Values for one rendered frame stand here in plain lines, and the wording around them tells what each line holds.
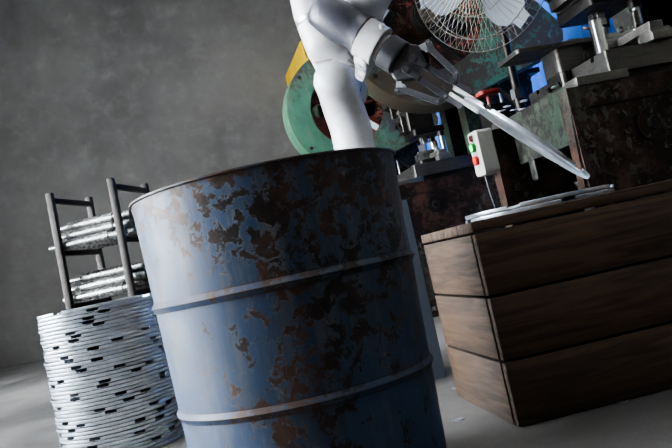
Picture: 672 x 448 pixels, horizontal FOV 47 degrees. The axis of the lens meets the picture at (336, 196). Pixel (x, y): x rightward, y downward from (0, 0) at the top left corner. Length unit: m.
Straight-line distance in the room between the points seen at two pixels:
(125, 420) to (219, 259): 0.92
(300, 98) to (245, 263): 4.18
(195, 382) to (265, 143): 7.68
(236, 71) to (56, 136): 2.06
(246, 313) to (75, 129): 7.83
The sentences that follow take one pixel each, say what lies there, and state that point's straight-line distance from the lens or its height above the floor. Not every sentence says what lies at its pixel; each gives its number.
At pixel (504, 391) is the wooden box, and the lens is 1.39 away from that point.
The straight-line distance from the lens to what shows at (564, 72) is 2.20.
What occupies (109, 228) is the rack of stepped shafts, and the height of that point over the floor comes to 0.72.
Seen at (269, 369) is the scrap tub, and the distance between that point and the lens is 1.04.
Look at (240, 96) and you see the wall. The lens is 8.82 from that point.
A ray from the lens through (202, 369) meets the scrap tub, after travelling 1.09.
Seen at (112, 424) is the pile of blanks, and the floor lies 0.08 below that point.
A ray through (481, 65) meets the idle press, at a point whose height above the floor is 1.06.
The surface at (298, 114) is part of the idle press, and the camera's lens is 5.14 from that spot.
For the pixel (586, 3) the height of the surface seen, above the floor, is 0.87.
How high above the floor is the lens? 0.33
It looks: 5 degrees up
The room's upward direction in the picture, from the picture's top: 12 degrees counter-clockwise
